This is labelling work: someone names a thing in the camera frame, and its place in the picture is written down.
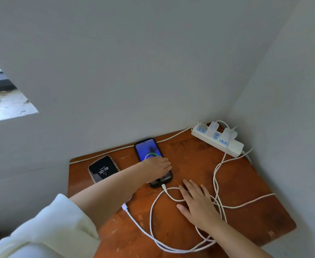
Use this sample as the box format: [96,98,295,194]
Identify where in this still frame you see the white charger adapter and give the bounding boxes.
[221,127,238,143]
[208,121,220,135]

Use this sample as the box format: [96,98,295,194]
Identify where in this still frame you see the person's left forearm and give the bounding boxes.
[69,162,147,232]

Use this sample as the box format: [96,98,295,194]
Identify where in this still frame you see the window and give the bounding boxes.
[0,52,39,124]

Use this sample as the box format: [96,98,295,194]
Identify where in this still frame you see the person's right hand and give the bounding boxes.
[176,179,223,232]

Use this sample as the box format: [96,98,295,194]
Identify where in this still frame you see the white power strip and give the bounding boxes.
[191,123,245,158]

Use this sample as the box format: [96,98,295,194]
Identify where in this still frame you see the black phone with blue screen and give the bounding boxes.
[134,138,173,188]

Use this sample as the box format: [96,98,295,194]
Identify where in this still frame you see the person's left hand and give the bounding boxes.
[141,156,173,184]

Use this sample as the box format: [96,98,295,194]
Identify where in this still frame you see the white charging cable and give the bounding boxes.
[149,119,277,253]
[121,120,254,253]

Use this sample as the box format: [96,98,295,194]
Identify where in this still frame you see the white fleece sleeve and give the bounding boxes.
[0,193,102,258]

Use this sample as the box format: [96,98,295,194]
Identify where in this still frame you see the person's right forearm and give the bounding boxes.
[195,217,275,258]

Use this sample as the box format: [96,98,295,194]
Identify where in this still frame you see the phone with clock display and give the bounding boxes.
[88,155,120,184]

